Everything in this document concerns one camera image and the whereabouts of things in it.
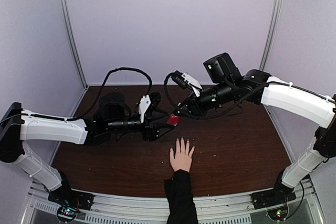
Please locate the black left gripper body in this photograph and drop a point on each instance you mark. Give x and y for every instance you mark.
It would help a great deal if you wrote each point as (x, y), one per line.
(147, 132)

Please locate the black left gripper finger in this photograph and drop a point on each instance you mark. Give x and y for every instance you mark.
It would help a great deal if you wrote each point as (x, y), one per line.
(160, 129)
(161, 113)

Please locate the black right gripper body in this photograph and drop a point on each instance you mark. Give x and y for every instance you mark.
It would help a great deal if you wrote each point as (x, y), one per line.
(200, 110)

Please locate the red nail polish bottle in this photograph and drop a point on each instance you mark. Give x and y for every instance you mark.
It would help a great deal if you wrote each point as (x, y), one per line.
(173, 120)

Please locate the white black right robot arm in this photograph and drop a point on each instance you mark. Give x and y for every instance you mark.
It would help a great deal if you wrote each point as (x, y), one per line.
(259, 87)

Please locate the black sleeved forearm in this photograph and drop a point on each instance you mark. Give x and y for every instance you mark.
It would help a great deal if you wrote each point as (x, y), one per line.
(178, 191)

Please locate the mannequin hand with long nails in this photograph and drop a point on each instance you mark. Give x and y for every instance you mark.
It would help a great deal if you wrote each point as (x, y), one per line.
(181, 155)

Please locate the left round circuit board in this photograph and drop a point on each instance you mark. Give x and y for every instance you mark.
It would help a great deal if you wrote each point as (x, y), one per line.
(66, 214)

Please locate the round circuit board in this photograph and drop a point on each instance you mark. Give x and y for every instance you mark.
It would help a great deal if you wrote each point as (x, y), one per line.
(278, 214)
(66, 214)

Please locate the right round circuit board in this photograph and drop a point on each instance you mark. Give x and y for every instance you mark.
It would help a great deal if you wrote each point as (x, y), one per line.
(278, 214)

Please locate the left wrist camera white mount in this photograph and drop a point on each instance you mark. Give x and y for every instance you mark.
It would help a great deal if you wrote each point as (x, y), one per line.
(148, 103)

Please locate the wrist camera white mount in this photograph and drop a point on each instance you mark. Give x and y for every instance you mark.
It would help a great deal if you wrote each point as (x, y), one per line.
(184, 80)
(148, 103)

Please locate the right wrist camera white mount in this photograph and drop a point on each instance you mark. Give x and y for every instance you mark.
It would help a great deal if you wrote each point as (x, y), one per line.
(184, 80)

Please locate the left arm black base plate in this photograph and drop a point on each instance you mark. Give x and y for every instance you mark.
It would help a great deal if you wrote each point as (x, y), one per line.
(71, 198)

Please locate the right aluminium corner post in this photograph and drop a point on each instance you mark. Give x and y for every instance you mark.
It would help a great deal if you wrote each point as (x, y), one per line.
(276, 9)

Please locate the aluminium corner post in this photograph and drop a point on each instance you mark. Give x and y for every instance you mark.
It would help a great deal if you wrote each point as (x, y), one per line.
(276, 9)
(72, 43)

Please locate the aluminium front frame rail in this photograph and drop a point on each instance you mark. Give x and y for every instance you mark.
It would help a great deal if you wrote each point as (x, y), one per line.
(235, 208)

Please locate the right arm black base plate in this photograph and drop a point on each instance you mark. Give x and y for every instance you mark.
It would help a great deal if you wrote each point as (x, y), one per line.
(272, 197)

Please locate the left aluminium corner post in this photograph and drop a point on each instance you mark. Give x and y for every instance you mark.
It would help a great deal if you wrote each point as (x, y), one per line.
(72, 43)

